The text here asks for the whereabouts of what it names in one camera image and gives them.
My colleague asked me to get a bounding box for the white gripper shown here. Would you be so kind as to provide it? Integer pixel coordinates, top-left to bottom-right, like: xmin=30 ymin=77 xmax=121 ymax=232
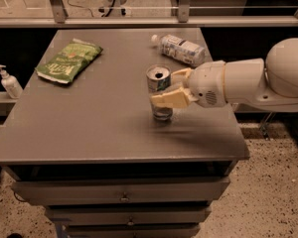
xmin=150 ymin=60 xmax=226 ymax=108

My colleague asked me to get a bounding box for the Red Bull can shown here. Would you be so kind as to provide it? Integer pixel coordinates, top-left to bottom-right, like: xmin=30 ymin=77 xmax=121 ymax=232
xmin=146 ymin=64 xmax=173 ymax=121

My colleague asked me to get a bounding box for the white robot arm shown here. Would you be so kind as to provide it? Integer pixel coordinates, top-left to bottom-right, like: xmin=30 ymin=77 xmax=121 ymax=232
xmin=150 ymin=38 xmax=298 ymax=112

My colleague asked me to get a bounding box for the clear plastic water bottle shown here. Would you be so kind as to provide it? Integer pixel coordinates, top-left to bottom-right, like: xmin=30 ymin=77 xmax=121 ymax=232
xmin=151 ymin=35 xmax=206 ymax=67

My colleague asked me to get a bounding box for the grey drawer cabinet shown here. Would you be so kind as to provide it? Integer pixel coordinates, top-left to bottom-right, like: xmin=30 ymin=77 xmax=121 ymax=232
xmin=0 ymin=29 xmax=248 ymax=238

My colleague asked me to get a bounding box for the green chip bag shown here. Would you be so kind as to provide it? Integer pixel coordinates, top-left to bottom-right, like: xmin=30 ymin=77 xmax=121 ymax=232
xmin=35 ymin=39 xmax=103 ymax=84

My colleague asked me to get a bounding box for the white pump dispenser bottle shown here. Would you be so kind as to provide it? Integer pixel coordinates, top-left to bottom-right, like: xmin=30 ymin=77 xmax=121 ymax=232
xmin=0 ymin=64 xmax=23 ymax=99

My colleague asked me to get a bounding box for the metal railing frame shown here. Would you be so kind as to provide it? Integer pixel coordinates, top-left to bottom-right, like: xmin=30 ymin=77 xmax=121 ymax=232
xmin=0 ymin=0 xmax=298 ymax=29

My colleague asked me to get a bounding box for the black cable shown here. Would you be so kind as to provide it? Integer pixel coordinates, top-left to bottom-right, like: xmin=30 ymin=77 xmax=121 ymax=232
xmin=60 ymin=0 xmax=95 ymax=18

